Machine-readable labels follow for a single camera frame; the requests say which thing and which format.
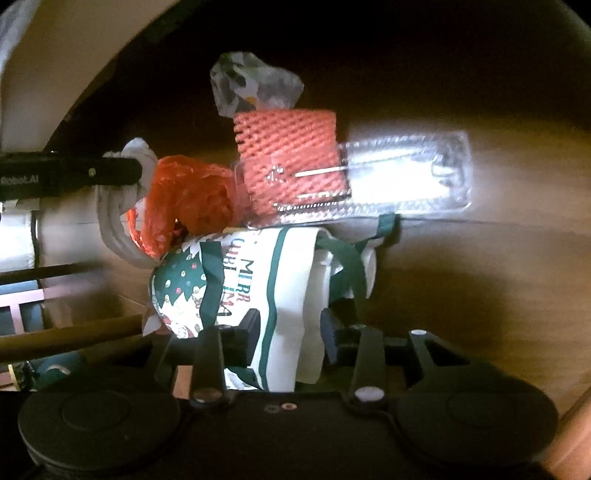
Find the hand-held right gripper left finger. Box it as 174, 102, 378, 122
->
143, 308, 262, 409

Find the printed paper gift bag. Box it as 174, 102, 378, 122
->
142, 213, 400, 393

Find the clear plastic tray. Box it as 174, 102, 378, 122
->
231, 130, 472, 228

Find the crumpled grey printed wrapper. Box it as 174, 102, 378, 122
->
210, 52, 304, 119

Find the orange foam fruit net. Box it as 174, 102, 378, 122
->
233, 109, 350, 219

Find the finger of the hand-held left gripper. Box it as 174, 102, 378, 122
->
58, 155, 145, 189

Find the wooden rod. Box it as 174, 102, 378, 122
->
0, 315, 145, 366

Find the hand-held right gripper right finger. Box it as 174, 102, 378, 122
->
320, 307, 467, 404

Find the orange plastic bag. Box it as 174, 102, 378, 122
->
126, 155, 246, 258

